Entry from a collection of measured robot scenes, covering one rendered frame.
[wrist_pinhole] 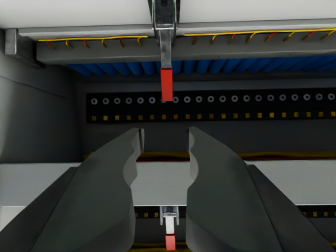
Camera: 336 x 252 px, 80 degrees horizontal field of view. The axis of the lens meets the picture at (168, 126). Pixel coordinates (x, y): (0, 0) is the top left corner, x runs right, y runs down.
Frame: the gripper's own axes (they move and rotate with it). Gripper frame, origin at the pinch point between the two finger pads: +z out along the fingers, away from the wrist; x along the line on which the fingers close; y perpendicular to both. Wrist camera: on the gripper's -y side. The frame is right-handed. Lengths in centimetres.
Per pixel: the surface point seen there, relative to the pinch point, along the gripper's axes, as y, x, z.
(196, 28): -5.4, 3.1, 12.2
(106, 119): 8.8, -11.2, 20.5
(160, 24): -5.9, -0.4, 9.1
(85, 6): -7.5, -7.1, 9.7
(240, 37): -4.2, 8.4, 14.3
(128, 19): -6.4, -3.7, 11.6
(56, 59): -2.5, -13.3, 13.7
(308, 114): 8.7, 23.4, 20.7
